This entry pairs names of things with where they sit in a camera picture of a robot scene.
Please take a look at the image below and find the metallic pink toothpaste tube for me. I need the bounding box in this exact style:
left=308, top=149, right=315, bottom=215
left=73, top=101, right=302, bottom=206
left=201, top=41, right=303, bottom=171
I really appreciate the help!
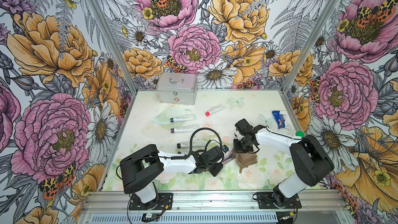
left=222, top=151, right=236, bottom=164

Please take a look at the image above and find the pink cap toothpaste tube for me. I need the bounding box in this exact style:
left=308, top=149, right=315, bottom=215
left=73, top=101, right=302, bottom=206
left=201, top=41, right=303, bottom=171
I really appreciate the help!
left=205, top=103, right=226, bottom=117

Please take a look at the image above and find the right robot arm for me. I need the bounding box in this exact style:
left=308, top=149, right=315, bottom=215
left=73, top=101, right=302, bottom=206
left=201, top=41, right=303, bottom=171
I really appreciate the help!
left=233, top=119, right=334, bottom=208

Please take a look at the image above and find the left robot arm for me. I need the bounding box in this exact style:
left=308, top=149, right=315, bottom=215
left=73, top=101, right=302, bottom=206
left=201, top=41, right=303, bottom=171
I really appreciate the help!
left=119, top=144, right=229, bottom=204

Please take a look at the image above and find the purple cap toothpaste tube upper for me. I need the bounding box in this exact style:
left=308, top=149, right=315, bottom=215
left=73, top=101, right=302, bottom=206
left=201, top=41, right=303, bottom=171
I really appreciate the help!
left=171, top=124, right=199, bottom=133

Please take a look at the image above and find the dark green cap toothpaste tube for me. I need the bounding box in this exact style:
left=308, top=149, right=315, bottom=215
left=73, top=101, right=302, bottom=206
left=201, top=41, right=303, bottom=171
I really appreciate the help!
left=170, top=114, right=197, bottom=123

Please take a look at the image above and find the blue bandage packet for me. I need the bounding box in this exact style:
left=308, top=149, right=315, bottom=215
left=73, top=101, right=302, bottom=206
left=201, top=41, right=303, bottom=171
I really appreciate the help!
left=272, top=111, right=286, bottom=129

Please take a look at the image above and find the green cap white bottle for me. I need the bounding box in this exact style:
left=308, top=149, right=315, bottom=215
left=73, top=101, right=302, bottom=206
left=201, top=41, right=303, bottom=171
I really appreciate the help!
left=295, top=131, right=305, bottom=138

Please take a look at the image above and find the silver metal first-aid case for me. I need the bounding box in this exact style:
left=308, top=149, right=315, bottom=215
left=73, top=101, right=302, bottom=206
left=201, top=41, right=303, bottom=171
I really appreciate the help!
left=156, top=73, right=198, bottom=105

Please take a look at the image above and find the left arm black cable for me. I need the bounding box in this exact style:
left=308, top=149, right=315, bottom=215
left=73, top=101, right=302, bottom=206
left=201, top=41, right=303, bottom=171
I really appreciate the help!
left=115, top=127, right=224, bottom=200

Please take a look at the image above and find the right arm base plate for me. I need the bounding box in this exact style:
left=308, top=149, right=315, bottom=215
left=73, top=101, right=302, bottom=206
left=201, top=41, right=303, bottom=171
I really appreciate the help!
left=252, top=191, right=302, bottom=209

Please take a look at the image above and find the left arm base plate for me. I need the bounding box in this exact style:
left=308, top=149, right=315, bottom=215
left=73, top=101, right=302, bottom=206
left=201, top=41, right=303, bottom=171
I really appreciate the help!
left=128, top=192, right=174, bottom=211

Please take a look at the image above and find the aluminium front rail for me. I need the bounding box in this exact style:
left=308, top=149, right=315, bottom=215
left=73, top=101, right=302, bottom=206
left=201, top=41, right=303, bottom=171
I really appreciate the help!
left=79, top=190, right=355, bottom=224

